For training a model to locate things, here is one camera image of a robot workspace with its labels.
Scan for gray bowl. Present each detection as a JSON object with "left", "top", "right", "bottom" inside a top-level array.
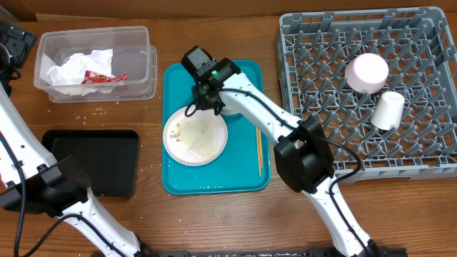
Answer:
[{"left": 220, "top": 106, "right": 239, "bottom": 116}]

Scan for white napkin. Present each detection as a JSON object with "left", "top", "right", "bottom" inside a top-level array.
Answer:
[{"left": 47, "top": 49, "right": 114, "bottom": 96}]

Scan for red sauce packet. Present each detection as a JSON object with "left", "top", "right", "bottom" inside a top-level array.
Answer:
[{"left": 81, "top": 71, "right": 127, "bottom": 84}]

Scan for small pink bowl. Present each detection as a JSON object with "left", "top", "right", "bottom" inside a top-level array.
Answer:
[{"left": 344, "top": 53, "right": 389, "bottom": 94}]

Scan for gray dishwasher rack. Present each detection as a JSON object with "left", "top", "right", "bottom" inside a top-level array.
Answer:
[{"left": 276, "top": 6, "right": 456, "bottom": 181}]

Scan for white paper cup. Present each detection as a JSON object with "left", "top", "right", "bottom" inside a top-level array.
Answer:
[{"left": 371, "top": 91, "right": 405, "bottom": 131}]

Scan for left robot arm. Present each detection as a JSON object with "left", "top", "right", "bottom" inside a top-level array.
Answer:
[{"left": 1, "top": 87, "right": 156, "bottom": 256}]

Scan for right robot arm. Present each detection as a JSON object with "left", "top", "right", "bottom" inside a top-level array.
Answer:
[{"left": 181, "top": 46, "right": 380, "bottom": 257}]

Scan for clear plastic waste bin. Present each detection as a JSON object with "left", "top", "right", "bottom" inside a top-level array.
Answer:
[{"left": 34, "top": 26, "right": 158, "bottom": 103}]

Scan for large white plate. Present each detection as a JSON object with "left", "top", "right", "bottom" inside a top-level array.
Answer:
[{"left": 163, "top": 107, "right": 228, "bottom": 166}]

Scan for teal serving tray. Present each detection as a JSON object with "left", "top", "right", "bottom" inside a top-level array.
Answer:
[{"left": 161, "top": 63, "right": 271, "bottom": 195}]

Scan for black rectangular tray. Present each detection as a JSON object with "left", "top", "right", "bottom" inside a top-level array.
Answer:
[{"left": 41, "top": 130, "right": 140, "bottom": 197}]

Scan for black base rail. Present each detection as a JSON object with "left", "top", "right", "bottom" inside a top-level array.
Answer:
[{"left": 153, "top": 247, "right": 408, "bottom": 257}]

